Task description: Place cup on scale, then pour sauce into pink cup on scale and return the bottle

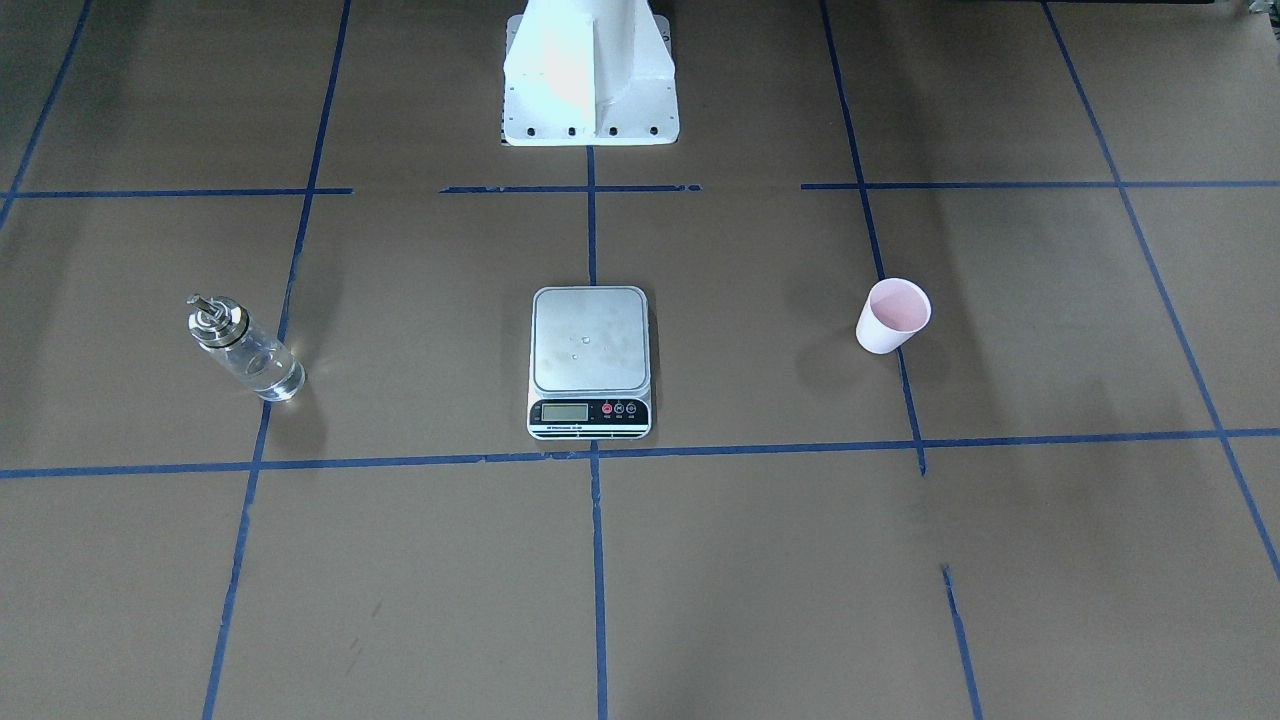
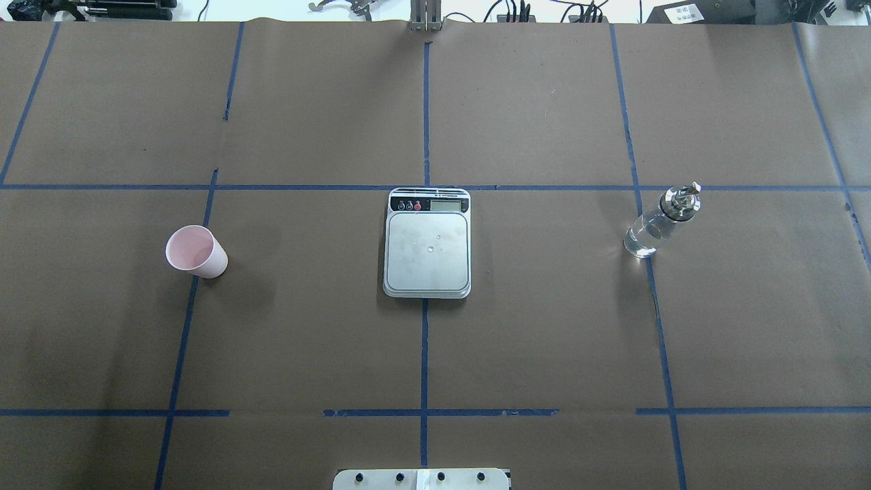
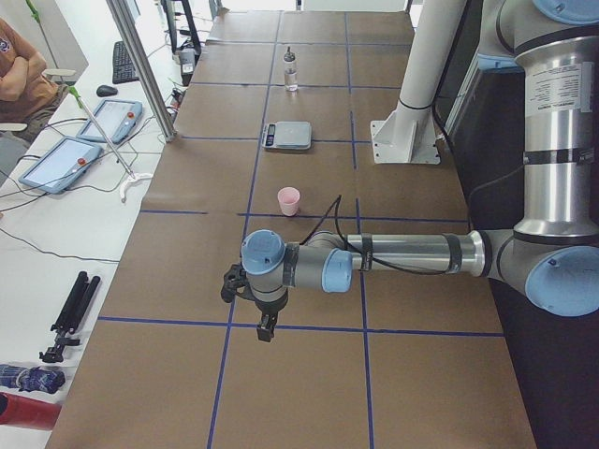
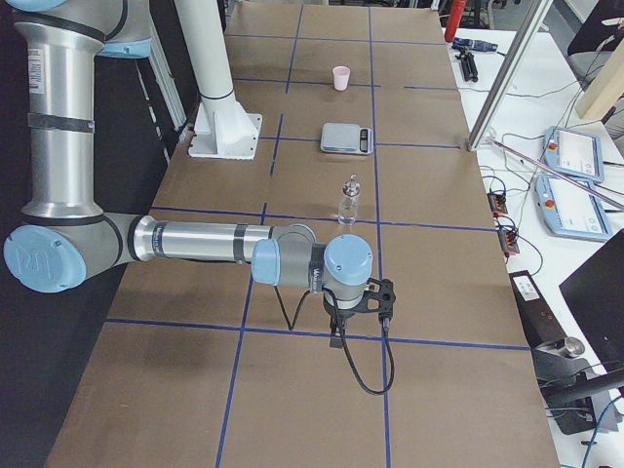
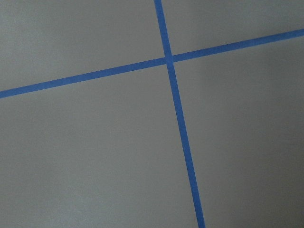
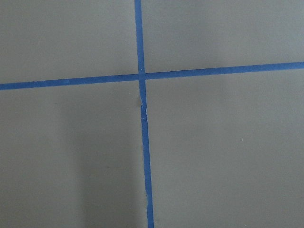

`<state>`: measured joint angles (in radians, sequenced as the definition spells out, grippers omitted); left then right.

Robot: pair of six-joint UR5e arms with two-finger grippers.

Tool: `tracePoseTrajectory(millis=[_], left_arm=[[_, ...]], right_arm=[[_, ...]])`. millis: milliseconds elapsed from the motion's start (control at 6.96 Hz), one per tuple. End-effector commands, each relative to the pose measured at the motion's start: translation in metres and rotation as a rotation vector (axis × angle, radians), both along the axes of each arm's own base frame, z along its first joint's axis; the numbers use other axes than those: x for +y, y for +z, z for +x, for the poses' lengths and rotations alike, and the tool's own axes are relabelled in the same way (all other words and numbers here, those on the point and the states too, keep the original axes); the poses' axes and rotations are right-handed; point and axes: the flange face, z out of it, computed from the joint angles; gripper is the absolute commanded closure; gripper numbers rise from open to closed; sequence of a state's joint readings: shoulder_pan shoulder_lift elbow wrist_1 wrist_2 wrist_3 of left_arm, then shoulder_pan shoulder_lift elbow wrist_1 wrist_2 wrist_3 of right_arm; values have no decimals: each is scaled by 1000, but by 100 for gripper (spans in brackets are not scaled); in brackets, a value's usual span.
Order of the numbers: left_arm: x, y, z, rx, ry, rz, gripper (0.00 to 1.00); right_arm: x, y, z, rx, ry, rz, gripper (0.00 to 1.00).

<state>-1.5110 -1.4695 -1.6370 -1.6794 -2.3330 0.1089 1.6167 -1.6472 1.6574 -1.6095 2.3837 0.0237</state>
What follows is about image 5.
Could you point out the brown paper table cover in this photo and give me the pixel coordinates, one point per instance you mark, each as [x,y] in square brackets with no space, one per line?
[151,113]

